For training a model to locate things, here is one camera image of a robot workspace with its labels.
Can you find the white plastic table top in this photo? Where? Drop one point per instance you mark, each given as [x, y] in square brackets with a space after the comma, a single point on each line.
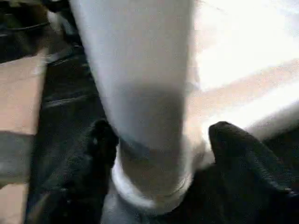
[245, 58]

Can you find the white plastic table leg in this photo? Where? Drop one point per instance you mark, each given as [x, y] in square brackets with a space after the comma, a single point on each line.
[144, 81]

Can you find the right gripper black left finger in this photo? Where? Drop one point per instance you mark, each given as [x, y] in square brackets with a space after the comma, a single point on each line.
[93, 168]

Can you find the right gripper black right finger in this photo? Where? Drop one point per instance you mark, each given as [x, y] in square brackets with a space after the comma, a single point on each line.
[252, 177]

